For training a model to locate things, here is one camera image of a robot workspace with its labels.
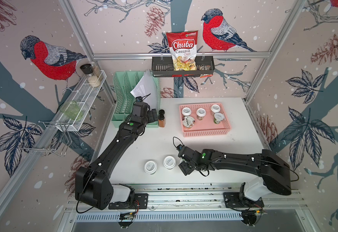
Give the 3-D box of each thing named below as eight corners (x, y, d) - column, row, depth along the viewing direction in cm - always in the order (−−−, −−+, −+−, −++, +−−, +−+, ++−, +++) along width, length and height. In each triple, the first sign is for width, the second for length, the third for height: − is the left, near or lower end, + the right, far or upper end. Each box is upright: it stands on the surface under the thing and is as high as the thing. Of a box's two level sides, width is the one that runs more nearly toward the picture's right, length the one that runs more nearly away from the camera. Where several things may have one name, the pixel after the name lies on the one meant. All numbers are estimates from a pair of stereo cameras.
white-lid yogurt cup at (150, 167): (145, 174, 82) (143, 171, 78) (146, 164, 86) (145, 160, 82) (156, 174, 82) (155, 171, 78) (157, 164, 86) (156, 160, 82)
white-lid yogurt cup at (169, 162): (163, 170, 85) (163, 166, 79) (164, 160, 89) (163, 155, 84) (175, 170, 85) (176, 166, 79) (175, 160, 89) (175, 155, 84)
